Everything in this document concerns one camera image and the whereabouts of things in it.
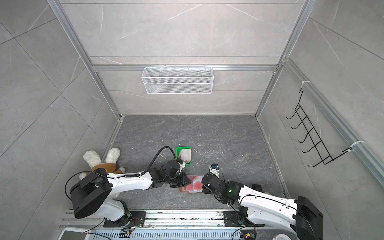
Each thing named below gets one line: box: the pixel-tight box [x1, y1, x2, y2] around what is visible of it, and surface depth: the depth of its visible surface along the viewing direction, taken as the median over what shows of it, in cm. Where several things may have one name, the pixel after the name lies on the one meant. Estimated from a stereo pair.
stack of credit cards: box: [179, 148, 192, 164], surface depth 94 cm
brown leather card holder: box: [179, 174, 204, 193], surface depth 85 cm
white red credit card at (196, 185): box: [186, 174, 204, 193], surface depth 86 cm
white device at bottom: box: [57, 227, 91, 240], surface depth 67 cm
